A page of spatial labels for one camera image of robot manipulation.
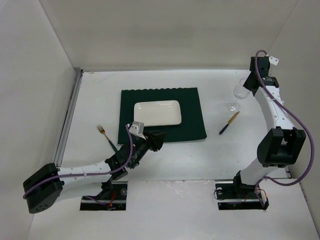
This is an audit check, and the dark green cloth placemat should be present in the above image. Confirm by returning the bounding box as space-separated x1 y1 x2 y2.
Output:
117 87 207 145

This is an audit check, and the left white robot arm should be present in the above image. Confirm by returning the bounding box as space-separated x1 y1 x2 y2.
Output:
23 131 167 214

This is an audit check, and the gold knife dark handle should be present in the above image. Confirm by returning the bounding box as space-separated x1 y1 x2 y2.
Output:
219 111 240 135

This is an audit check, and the white rectangular plate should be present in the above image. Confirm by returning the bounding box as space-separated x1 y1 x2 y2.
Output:
133 100 182 127

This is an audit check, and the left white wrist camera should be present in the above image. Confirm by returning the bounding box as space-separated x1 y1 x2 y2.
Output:
129 121 144 138

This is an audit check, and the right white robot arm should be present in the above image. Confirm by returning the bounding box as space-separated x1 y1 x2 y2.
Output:
233 56 306 198

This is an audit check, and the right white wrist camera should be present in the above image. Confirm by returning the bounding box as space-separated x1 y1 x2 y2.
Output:
268 55 280 66

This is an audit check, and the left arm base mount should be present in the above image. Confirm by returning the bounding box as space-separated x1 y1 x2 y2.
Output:
79 181 128 211

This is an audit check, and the left aluminium rail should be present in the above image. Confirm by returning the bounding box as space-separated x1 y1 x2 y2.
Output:
53 67 83 168

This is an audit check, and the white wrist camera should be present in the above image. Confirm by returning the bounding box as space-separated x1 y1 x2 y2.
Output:
268 55 280 66
129 121 144 138

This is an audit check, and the clear wine glass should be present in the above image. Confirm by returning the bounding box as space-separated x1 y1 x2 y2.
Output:
227 78 250 112

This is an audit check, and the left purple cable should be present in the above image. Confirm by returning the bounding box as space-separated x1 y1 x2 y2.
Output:
22 123 137 201

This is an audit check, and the gold fork dark handle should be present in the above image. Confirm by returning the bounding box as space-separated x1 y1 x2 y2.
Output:
96 124 118 153

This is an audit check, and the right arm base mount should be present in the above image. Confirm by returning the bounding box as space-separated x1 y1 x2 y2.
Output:
213 175 269 211

